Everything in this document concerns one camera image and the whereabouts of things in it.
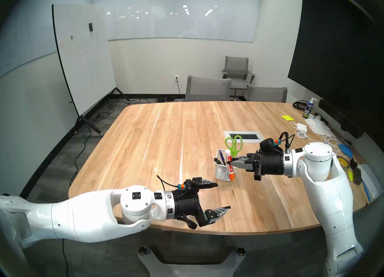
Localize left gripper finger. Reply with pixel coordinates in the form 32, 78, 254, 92
192, 177, 218, 190
203, 206, 232, 226

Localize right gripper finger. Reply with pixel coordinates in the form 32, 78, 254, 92
227, 154, 257, 163
232, 162, 257, 172

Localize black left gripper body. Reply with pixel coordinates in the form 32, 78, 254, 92
172, 189, 208, 228

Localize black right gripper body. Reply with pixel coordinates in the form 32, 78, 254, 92
254, 150, 285, 181

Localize green handled scissors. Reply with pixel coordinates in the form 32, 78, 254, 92
225, 135, 243, 157

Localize orange white Expo marker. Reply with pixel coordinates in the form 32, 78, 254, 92
226, 152, 236, 181

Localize white mesh pen holder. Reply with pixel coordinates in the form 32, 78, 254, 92
215, 149, 238, 183

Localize grey table outlet panel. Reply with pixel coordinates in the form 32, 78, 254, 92
223, 131, 266, 144

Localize crumpled white tissue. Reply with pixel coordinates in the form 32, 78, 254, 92
305, 118, 335, 137

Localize Expo cleaner spray bottle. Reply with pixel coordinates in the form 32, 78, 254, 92
302, 97, 315, 119

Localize grey mesh office chair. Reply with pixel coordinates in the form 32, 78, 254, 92
184, 75, 232, 102
247, 85, 288, 103

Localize blue flat object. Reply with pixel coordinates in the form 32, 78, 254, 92
338, 143, 354, 157

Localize black video sound bar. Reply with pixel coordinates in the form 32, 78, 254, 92
318, 99, 364, 139

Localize grey office chair with armrests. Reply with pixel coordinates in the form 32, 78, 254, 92
221, 56, 255, 100

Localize rolling whiteboard on stand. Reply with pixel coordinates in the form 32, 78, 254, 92
52, 3, 131, 137

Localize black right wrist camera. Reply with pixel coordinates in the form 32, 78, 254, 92
259, 138, 284, 154

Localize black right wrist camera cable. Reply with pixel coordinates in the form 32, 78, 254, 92
279, 132, 296, 154

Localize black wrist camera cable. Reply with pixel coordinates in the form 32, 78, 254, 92
279, 132, 296, 154
157, 175, 181, 192

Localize black left wrist camera cable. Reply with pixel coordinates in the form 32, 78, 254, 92
157, 175, 181, 192

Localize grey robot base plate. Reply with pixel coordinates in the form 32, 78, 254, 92
137, 245, 246, 277

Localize white charger cable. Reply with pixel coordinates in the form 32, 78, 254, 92
289, 123, 342, 154

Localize long black floor cable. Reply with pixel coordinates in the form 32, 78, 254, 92
70, 98, 141, 184

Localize large black wall screen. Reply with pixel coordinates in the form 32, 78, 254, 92
287, 0, 384, 139

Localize thin black floor cable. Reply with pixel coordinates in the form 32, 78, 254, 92
61, 239, 69, 275

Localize large wall glass board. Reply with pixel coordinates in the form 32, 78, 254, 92
90, 0, 261, 43

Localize side wall glass board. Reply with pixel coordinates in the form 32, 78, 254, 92
0, 9, 57, 77

